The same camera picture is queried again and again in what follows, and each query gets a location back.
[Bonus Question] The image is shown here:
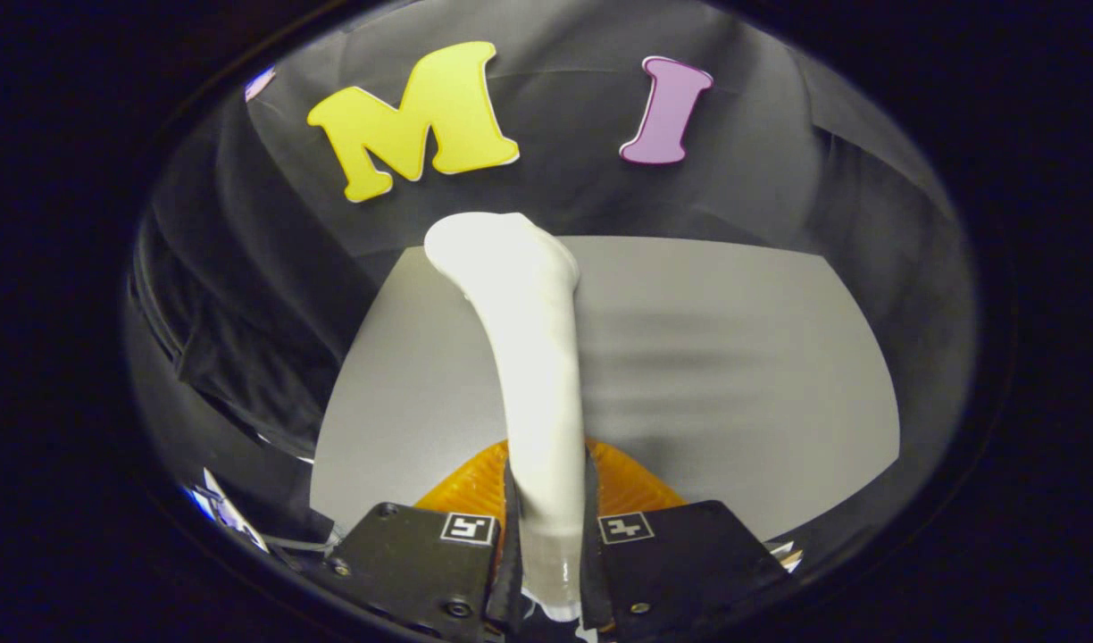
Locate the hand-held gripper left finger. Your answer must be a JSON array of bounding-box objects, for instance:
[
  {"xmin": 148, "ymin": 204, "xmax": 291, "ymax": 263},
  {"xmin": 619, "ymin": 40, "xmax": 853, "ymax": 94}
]
[{"xmin": 310, "ymin": 439, "xmax": 522, "ymax": 643}]

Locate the white garment steamer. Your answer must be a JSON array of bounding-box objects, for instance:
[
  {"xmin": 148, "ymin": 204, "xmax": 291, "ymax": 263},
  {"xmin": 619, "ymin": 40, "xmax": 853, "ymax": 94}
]
[{"xmin": 423, "ymin": 212, "xmax": 588, "ymax": 623}]

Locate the grey cabinet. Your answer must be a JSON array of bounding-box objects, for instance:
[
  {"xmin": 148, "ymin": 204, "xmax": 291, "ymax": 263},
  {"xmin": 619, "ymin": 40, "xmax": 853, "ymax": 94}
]
[{"xmin": 310, "ymin": 235, "xmax": 902, "ymax": 544}]

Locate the black backdrop cloth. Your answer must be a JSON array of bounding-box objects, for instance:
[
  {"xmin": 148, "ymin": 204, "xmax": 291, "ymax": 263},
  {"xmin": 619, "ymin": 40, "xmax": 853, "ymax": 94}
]
[{"xmin": 127, "ymin": 0, "xmax": 976, "ymax": 555}]

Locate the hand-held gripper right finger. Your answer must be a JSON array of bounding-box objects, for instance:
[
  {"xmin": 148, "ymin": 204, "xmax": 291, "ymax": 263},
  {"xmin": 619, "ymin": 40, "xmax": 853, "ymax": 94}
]
[{"xmin": 580, "ymin": 438, "xmax": 790, "ymax": 637}]

